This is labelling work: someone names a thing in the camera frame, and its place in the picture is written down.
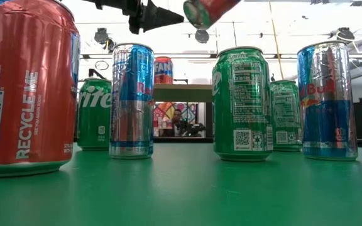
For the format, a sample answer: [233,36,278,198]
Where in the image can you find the wooden shelf black metal legs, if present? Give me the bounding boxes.
[153,78,214,139]

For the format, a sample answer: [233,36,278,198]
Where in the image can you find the yellow cable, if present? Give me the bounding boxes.
[268,0,285,81]

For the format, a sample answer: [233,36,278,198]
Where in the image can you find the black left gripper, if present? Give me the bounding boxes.
[123,0,185,35]

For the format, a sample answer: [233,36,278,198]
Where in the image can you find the green table mat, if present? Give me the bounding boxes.
[0,143,362,226]

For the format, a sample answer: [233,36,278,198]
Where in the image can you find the red-orange Fanta can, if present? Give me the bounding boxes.
[154,56,174,85]
[0,0,83,178]
[182,0,242,31]

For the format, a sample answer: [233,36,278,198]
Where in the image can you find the person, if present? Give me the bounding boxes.
[168,108,188,137]

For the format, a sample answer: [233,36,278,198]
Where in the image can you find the colourful patterned wall panel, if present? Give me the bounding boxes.
[153,102,206,138]

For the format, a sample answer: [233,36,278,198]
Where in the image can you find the green Sprite can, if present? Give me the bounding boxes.
[75,77,112,151]
[269,80,304,153]
[211,46,275,163]

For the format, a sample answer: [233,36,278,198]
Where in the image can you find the blue silver Red Bull can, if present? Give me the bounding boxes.
[296,40,359,162]
[109,43,155,160]

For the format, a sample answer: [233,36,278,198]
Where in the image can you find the black ceiling spotlight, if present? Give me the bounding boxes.
[93,27,109,45]
[330,26,356,43]
[105,38,116,53]
[194,26,210,45]

